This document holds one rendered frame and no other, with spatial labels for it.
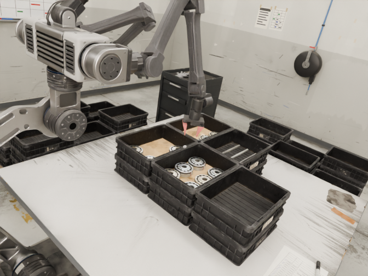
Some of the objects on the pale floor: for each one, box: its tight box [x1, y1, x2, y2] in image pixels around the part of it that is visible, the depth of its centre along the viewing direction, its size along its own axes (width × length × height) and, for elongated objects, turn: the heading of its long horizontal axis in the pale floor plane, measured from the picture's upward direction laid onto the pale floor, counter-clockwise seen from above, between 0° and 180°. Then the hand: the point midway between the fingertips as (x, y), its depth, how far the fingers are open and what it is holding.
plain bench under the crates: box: [0, 114, 368, 276], centre depth 188 cm, size 160×160×70 cm
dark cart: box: [156, 67, 223, 123], centre depth 355 cm, size 60×45×90 cm
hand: (190, 134), depth 151 cm, fingers open, 6 cm apart
